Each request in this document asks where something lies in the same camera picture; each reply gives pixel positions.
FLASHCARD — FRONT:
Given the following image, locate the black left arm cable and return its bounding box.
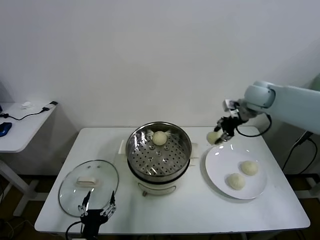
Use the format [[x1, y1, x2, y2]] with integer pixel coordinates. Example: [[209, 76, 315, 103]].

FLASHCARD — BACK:
[[65, 221, 83, 240]]

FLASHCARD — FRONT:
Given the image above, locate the cream electric cooker base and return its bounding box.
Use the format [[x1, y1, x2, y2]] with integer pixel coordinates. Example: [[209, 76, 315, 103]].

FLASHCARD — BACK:
[[117, 139, 201, 198]]

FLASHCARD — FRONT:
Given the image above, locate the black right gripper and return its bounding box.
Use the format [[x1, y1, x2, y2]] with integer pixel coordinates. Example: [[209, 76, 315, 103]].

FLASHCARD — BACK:
[[213, 115, 242, 145]]

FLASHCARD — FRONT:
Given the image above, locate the black desk cable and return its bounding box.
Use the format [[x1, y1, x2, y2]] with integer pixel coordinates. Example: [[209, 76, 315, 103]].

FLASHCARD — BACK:
[[0, 107, 48, 121]]

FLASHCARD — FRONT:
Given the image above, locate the blue computer mouse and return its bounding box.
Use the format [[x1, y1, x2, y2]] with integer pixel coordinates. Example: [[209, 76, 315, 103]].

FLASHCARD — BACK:
[[0, 121, 13, 137]]

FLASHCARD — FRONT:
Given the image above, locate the perforated steel steamer basket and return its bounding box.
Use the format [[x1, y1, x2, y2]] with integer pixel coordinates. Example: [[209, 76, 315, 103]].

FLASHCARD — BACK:
[[125, 121, 193, 177]]

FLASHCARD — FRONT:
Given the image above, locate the white round plate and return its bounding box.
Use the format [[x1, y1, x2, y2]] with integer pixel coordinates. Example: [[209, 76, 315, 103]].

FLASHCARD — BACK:
[[204, 145, 268, 200]]

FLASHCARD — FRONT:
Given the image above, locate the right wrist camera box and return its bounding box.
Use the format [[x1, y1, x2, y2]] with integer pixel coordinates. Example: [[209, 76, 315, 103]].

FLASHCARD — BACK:
[[223, 99, 238, 112]]

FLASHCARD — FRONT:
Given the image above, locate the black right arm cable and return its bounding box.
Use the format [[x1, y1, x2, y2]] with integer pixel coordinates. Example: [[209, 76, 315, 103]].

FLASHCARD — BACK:
[[234, 113, 273, 138]]

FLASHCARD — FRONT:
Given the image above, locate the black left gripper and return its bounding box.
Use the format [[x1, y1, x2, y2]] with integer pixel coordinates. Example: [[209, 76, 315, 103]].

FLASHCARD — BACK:
[[78, 191, 118, 225]]

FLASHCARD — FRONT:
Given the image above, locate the pale green appliance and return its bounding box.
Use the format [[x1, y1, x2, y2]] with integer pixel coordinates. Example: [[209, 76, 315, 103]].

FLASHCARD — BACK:
[[309, 74, 320, 88]]

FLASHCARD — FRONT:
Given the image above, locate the glass lid with cream handle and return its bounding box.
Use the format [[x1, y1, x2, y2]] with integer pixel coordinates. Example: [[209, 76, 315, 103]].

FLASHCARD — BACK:
[[58, 159, 120, 218]]

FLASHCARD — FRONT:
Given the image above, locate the black wall cable with plug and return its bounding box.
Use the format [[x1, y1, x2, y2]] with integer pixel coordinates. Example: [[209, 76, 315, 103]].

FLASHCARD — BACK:
[[282, 131, 318, 176]]

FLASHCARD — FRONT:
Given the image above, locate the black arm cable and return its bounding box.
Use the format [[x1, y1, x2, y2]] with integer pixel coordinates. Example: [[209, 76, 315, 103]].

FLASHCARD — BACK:
[[234, 113, 273, 138], [65, 221, 83, 240]]

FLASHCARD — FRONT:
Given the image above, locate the white steamed baozi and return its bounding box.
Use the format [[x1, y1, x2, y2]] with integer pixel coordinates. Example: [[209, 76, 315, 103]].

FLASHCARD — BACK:
[[226, 172, 247, 191], [240, 160, 260, 177], [206, 131, 222, 147], [151, 130, 168, 146]]

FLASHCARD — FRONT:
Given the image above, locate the white side desk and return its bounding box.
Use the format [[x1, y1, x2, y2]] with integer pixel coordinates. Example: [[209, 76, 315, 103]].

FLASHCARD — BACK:
[[0, 101, 61, 217]]

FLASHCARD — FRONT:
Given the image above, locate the black and white adapter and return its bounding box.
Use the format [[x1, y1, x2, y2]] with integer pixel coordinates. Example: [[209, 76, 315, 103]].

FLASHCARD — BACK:
[[42, 100, 59, 112]]

